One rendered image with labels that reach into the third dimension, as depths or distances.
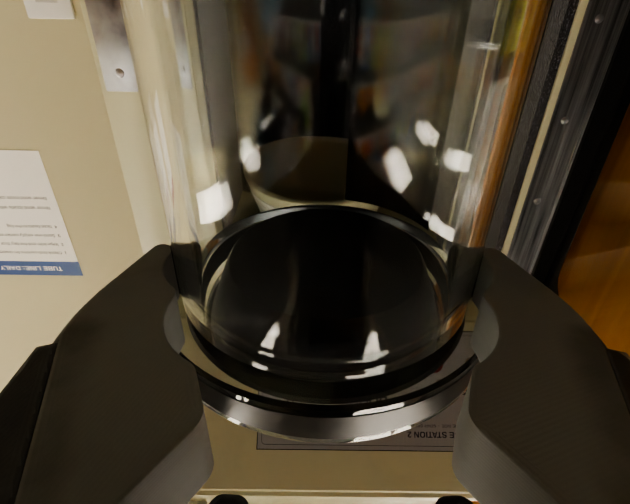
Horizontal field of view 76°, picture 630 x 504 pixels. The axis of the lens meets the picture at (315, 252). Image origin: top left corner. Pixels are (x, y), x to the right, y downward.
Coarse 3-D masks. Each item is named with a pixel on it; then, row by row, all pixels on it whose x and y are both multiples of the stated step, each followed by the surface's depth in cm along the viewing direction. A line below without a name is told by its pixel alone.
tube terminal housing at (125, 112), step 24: (576, 24) 24; (120, 96) 26; (552, 96) 26; (120, 120) 27; (144, 120) 27; (120, 144) 28; (144, 144) 28; (144, 168) 29; (528, 168) 29; (144, 192) 30; (144, 216) 31; (144, 240) 32; (168, 240) 32
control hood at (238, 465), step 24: (216, 432) 32; (240, 432) 32; (216, 456) 31; (240, 456) 31; (264, 456) 31; (288, 456) 31; (312, 456) 31; (336, 456) 31; (360, 456) 31; (384, 456) 31; (408, 456) 31; (432, 456) 31; (216, 480) 31; (240, 480) 31; (264, 480) 31; (288, 480) 31; (312, 480) 31; (336, 480) 31; (360, 480) 31; (384, 480) 31; (408, 480) 31; (432, 480) 31; (456, 480) 31
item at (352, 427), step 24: (456, 384) 10; (216, 408) 10; (240, 408) 10; (408, 408) 9; (432, 408) 10; (288, 432) 10; (312, 432) 9; (336, 432) 9; (360, 432) 9; (384, 432) 10
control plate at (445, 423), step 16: (448, 416) 32; (400, 432) 32; (416, 432) 32; (432, 432) 32; (448, 432) 32; (256, 448) 31; (272, 448) 31; (288, 448) 31; (304, 448) 31; (320, 448) 31; (336, 448) 31; (352, 448) 31; (368, 448) 31; (384, 448) 31; (400, 448) 31; (416, 448) 31; (432, 448) 31; (448, 448) 31
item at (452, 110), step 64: (128, 0) 7; (192, 0) 6; (256, 0) 6; (320, 0) 6; (384, 0) 6; (448, 0) 6; (512, 0) 6; (192, 64) 7; (256, 64) 6; (320, 64) 6; (384, 64) 6; (448, 64) 6; (512, 64) 7; (192, 128) 7; (256, 128) 7; (320, 128) 6; (384, 128) 6; (448, 128) 7; (512, 128) 8; (192, 192) 8; (256, 192) 7; (320, 192) 7; (384, 192) 7; (448, 192) 8; (192, 256) 9; (256, 256) 8; (320, 256) 8; (384, 256) 8; (448, 256) 9; (192, 320) 11; (256, 320) 9; (320, 320) 9; (384, 320) 9; (448, 320) 10; (256, 384) 9; (320, 384) 10; (384, 384) 10; (448, 384) 10
